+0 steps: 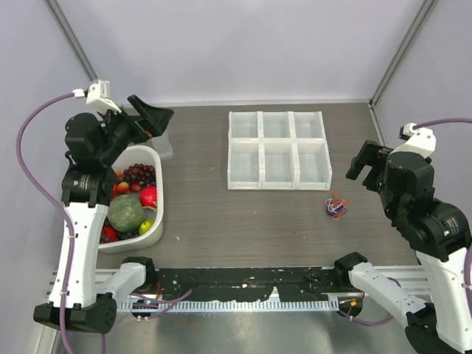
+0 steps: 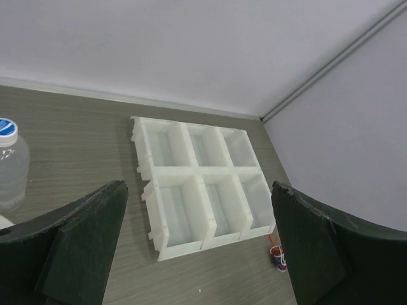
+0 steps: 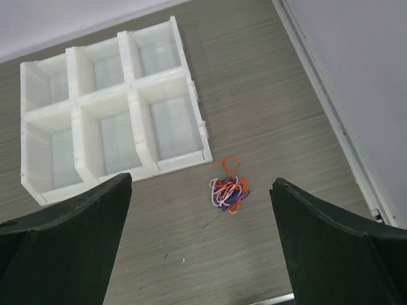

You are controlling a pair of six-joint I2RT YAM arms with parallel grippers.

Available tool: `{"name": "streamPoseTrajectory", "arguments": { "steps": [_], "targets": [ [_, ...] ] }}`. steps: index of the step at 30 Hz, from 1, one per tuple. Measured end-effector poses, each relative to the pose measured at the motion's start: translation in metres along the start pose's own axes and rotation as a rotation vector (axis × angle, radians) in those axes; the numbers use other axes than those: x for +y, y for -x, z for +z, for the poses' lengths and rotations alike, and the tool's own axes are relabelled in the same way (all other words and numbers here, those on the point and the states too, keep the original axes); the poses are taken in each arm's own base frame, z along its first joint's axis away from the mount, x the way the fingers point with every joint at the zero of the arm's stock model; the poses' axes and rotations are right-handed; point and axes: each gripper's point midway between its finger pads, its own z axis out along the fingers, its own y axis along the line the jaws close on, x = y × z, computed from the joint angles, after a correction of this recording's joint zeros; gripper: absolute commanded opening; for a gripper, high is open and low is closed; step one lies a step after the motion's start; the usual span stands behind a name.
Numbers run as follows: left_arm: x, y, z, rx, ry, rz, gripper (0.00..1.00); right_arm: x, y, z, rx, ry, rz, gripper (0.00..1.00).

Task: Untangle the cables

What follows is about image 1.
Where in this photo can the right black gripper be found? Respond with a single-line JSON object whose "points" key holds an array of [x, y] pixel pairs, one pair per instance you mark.
{"points": [[371, 153]]}

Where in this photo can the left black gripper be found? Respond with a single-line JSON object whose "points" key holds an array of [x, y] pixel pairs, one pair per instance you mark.
{"points": [[153, 119]]}

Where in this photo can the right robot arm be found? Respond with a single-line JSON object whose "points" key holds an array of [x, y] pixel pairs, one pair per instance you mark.
{"points": [[439, 235]]}

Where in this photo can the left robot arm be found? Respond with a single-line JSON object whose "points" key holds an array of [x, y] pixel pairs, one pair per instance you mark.
{"points": [[94, 144]]}

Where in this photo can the clear plastic water bottle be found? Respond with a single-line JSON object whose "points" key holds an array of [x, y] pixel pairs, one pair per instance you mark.
{"points": [[162, 146]]}

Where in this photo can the white fruit basket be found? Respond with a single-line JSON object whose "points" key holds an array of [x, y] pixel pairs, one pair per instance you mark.
{"points": [[113, 241]]}

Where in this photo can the purple grape bunch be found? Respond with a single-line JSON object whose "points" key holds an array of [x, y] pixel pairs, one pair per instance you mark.
{"points": [[143, 175]]}

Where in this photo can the red apple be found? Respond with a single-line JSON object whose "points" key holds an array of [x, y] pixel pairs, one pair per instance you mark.
{"points": [[148, 197]]}

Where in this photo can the green melon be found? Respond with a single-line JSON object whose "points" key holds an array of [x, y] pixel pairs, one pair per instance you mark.
{"points": [[125, 213]]}

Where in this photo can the white six-compartment organizer tray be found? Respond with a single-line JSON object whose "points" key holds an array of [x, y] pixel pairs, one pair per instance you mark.
{"points": [[284, 150]]}

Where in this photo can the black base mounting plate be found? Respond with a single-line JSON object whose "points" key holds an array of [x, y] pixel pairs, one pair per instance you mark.
{"points": [[293, 284]]}

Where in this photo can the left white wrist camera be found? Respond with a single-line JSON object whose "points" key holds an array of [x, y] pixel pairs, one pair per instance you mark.
{"points": [[98, 97]]}

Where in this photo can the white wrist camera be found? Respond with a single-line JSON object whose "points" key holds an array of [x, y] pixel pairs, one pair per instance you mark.
{"points": [[98, 97], [417, 140]]}

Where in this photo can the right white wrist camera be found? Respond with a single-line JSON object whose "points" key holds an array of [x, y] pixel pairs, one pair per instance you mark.
{"points": [[417, 140]]}

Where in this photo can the white slotted cable duct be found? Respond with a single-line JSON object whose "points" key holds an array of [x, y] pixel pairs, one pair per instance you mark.
{"points": [[271, 305]]}

